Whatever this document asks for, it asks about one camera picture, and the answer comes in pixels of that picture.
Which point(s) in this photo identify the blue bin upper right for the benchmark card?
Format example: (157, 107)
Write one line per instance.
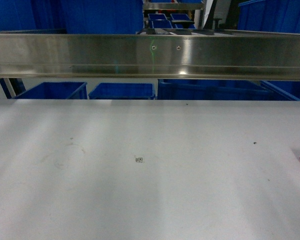
(281, 16)

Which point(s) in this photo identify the stainless steel shelf rail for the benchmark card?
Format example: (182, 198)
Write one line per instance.
(152, 53)

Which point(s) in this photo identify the blue bin below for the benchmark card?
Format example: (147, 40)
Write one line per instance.
(123, 91)
(56, 91)

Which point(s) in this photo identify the blue bin below left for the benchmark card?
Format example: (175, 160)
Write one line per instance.
(56, 91)

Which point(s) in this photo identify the small QR code sticker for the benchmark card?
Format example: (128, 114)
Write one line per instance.
(139, 159)

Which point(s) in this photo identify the large blue bin upper left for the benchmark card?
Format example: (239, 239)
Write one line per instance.
(75, 16)

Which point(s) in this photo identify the large blue bin below right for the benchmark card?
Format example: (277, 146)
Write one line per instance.
(219, 90)

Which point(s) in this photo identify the blue bin below middle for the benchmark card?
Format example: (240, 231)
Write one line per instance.
(123, 91)

